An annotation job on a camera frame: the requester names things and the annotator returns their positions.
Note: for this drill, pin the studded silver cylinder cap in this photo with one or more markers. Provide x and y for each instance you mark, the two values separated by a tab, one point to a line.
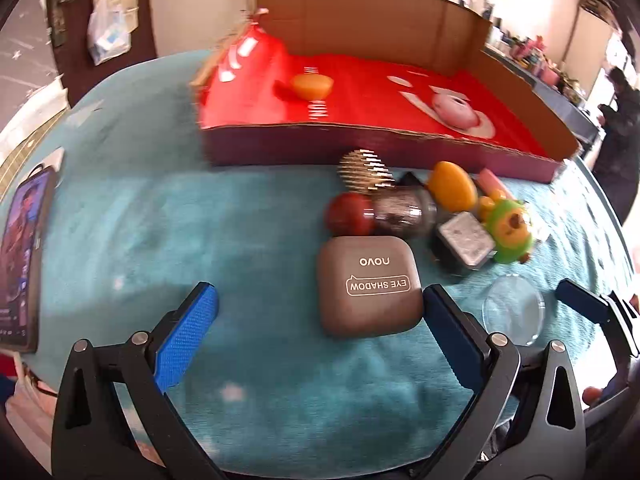
365	170

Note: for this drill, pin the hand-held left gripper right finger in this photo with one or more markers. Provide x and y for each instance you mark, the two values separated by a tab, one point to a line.
450	340

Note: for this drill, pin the clear glass dish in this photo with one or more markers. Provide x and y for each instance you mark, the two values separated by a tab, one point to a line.
512	310

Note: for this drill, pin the small orange round case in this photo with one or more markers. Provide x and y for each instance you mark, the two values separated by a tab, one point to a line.
312	86

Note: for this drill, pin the smartphone with lit screen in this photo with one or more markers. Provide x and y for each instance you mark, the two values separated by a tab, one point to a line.
22	260

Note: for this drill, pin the black square glitter compact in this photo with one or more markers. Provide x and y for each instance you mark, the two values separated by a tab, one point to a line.
462	242

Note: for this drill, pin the dark brown door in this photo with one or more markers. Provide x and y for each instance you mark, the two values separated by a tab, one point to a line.
75	75

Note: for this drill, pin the gridded cutting mat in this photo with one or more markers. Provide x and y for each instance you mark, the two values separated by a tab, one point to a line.
20	150

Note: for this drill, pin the desk with dark cloth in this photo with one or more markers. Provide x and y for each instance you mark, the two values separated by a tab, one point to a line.
560	105

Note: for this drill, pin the green capybara toy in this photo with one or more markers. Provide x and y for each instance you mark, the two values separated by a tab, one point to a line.
507	232

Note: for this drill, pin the white cabinet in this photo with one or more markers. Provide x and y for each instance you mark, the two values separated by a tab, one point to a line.
592	40

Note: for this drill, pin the cardboard box with red lining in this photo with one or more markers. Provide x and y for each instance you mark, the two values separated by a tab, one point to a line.
350	15

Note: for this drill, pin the red glitter nail polish bottle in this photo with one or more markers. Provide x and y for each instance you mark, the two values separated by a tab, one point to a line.
350	215

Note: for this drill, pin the pink nail polish bottle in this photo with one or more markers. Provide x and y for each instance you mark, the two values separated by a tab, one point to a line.
492	180

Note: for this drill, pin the clutter of bottles on desk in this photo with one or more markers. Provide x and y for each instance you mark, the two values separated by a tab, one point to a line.
530	55

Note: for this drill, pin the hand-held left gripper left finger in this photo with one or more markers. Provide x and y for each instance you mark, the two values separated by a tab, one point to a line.
187	340

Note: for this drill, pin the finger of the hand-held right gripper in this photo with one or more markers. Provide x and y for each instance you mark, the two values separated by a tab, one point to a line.
582	302

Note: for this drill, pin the pink round compact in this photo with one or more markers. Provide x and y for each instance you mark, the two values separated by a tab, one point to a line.
456	110

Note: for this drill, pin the grey eye shadow case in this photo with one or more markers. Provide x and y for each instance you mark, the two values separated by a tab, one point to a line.
370	285

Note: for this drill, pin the white plastic bag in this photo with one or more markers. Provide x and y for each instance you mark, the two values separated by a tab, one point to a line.
107	32

